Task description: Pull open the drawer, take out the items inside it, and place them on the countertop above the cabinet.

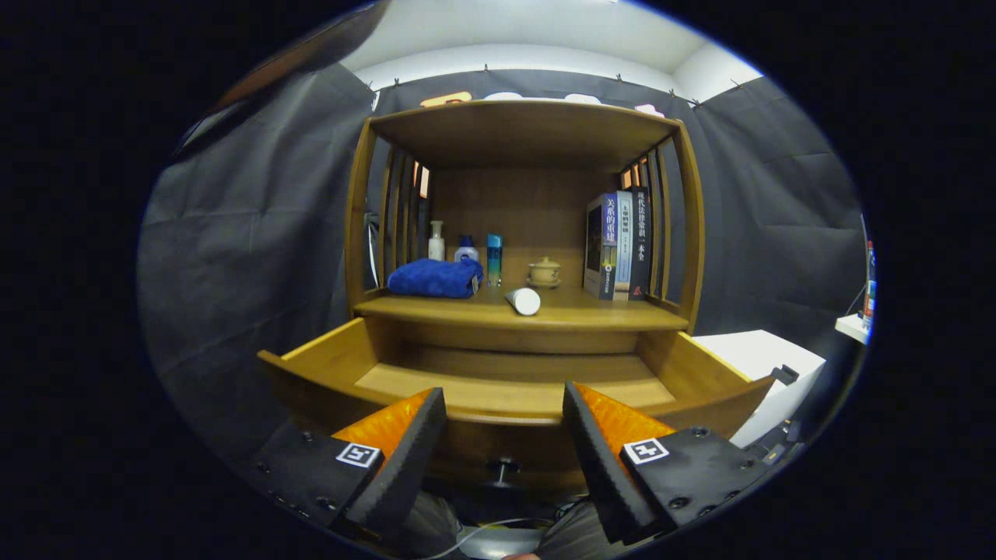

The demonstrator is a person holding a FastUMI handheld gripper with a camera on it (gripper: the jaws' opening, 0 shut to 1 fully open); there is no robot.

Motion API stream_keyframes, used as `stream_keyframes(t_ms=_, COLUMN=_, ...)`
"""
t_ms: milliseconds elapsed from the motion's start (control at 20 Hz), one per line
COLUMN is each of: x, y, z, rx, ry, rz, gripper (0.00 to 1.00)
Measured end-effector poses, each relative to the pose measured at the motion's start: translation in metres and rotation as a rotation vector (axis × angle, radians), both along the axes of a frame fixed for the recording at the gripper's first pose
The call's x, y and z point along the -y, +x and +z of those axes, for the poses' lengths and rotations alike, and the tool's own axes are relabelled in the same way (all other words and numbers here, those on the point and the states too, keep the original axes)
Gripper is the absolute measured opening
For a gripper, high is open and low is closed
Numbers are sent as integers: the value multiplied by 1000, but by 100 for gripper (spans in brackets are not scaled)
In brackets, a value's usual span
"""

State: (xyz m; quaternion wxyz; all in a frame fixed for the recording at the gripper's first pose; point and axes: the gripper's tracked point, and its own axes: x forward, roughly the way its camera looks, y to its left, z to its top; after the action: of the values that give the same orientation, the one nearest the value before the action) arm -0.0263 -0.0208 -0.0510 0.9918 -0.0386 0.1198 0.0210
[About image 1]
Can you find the beige lidded teacup with saucer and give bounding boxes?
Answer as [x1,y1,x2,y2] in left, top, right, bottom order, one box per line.
[526,257,563,289]

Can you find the white tube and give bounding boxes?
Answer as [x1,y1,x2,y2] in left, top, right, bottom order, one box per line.
[504,287,542,317]

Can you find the white box with black handles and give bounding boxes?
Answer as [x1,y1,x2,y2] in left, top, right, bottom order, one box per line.
[693,330,827,450]

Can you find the person's grey trousers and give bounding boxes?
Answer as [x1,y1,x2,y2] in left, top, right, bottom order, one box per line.
[389,490,623,559]

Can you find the pale spine book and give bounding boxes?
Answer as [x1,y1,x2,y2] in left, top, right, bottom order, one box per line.
[613,191,634,302]

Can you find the black backdrop cloth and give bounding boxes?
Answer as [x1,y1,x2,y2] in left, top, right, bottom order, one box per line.
[139,62,866,467]

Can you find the white side shelf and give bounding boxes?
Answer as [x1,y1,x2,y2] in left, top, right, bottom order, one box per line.
[835,311,871,345]

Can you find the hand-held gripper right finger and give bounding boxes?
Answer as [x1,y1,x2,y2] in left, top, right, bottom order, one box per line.
[562,381,771,545]

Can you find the wooden countertop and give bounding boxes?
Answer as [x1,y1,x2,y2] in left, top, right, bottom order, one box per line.
[354,284,691,333]

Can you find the wooden cabinet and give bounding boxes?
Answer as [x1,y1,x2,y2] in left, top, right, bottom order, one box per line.
[345,99,707,355]

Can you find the blue spine book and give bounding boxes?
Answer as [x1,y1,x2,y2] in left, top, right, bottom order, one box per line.
[584,192,619,301]

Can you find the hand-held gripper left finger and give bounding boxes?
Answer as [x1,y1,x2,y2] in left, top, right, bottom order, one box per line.
[249,387,448,544]

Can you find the black spine book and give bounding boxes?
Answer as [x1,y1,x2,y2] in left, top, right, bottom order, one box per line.
[629,187,651,301]

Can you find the blue folded towel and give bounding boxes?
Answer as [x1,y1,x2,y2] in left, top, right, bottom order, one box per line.
[387,257,485,299]

